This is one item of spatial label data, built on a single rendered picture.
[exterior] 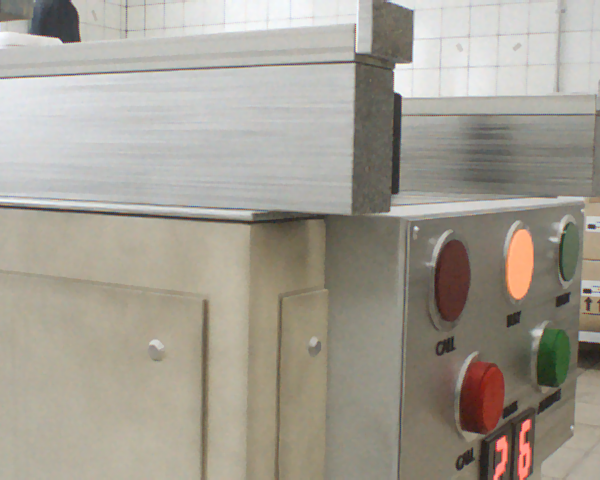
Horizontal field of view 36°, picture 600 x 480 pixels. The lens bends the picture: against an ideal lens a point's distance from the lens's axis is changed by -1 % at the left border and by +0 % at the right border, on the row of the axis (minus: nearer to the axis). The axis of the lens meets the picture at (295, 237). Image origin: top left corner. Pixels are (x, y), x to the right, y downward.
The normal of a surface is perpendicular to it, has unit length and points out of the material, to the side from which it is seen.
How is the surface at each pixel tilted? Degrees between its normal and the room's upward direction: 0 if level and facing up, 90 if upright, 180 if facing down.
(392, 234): 90
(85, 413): 90
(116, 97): 90
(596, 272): 85
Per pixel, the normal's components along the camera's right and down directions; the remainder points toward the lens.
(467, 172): -0.53, 0.06
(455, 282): 0.85, 0.06
